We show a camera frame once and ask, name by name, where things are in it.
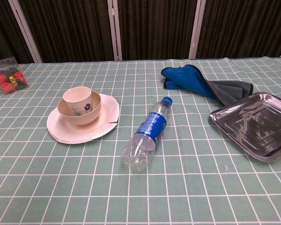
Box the beige bowl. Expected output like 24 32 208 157
57 91 102 126

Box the dark ribbed partition panel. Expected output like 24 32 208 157
18 0 115 63
116 0 199 61
196 0 281 59
0 0 35 64

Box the small white flower-print cup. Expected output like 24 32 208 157
62 86 94 117

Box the clear plastic box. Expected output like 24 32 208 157
0 57 30 95

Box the white paper plate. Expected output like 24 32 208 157
46 93 120 144

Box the blue and grey microfibre cloth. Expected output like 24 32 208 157
161 64 254 107

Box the clear plastic bottle blue label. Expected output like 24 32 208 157
121 96 173 173

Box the square stainless steel tray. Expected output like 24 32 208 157
209 91 281 163

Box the green checked tablecloth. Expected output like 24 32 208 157
0 56 281 225

